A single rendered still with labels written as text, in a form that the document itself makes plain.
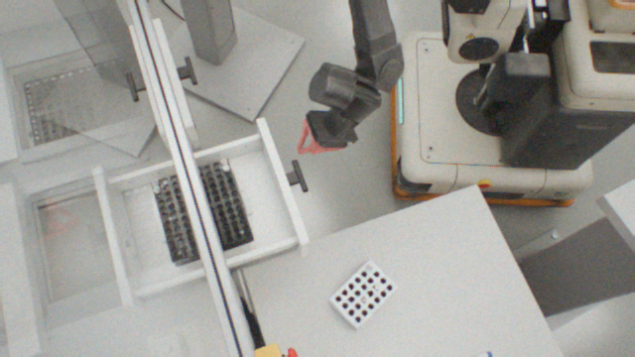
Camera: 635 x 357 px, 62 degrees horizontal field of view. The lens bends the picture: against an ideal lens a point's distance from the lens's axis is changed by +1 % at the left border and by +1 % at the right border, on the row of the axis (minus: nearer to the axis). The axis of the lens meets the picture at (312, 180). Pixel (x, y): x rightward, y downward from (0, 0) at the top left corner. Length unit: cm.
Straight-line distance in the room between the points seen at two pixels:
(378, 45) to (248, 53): 143
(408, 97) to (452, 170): 31
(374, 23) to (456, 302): 63
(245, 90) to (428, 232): 120
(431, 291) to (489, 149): 83
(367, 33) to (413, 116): 103
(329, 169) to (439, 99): 49
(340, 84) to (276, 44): 143
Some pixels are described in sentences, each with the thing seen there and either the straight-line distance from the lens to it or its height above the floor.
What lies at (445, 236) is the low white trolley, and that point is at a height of 76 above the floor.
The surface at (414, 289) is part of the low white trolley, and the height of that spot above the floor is 76.
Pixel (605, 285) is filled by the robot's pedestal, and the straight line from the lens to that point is 169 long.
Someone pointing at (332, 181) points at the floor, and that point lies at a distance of 206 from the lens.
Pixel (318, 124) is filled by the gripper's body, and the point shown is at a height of 104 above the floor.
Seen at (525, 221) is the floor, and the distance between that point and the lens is 218.
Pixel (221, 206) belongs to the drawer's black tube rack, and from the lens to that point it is 111.
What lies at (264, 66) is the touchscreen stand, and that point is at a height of 3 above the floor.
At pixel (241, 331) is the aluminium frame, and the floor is 99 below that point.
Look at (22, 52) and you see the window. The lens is 27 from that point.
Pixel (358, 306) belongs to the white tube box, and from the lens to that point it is 117.
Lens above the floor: 191
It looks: 68 degrees down
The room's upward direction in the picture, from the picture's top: 5 degrees clockwise
